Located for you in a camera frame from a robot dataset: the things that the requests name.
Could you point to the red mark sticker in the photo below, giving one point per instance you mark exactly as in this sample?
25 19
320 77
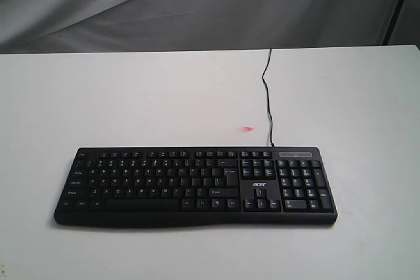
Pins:
246 129

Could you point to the black acer keyboard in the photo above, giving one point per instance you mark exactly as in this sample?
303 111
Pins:
158 187

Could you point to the grey backdrop cloth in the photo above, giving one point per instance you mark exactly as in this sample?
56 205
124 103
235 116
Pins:
46 26

